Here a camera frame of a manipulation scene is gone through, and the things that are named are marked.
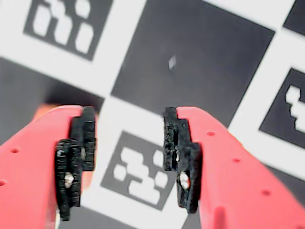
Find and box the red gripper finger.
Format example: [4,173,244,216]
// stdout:
[163,106,305,229]
[0,104,97,229]

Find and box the black white marker checkerboard mat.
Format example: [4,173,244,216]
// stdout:
[0,0,305,229]

